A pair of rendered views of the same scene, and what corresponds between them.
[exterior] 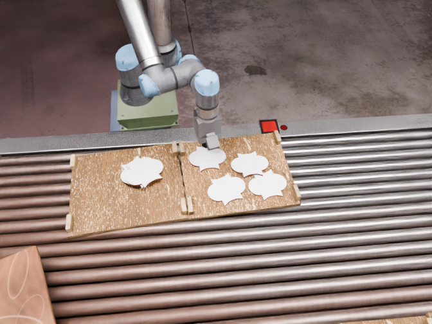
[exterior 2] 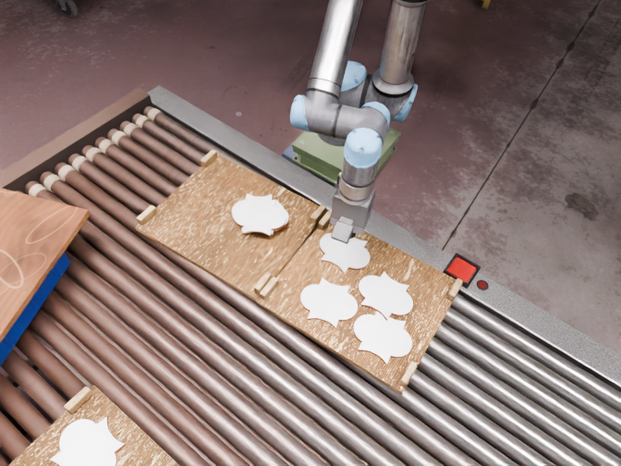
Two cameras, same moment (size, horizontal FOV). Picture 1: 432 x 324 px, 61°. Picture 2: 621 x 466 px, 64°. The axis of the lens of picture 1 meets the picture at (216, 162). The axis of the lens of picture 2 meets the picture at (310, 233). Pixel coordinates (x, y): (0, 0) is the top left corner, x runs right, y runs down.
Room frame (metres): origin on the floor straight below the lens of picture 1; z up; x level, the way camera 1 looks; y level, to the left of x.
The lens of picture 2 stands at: (0.24, -0.39, 2.03)
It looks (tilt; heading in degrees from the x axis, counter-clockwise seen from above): 53 degrees down; 40
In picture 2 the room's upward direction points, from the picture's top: 4 degrees clockwise
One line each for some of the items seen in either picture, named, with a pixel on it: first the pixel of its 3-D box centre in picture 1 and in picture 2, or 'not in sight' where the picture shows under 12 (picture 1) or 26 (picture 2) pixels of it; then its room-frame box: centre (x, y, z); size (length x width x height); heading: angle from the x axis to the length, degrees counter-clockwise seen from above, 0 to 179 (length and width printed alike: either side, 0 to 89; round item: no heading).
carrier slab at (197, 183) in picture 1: (236, 172); (361, 293); (0.83, -0.08, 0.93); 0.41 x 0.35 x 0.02; 100
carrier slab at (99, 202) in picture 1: (127, 186); (234, 219); (0.76, 0.33, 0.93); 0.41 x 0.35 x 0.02; 102
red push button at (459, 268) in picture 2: (269, 127); (461, 270); (1.08, -0.22, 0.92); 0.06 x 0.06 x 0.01; 6
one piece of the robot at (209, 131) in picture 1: (208, 128); (347, 211); (0.87, 0.03, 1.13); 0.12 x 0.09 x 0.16; 20
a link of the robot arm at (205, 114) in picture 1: (206, 108); (355, 182); (0.89, 0.04, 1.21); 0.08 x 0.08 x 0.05
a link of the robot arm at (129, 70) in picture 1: (132, 63); (347, 88); (1.24, 0.35, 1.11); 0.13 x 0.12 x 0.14; 117
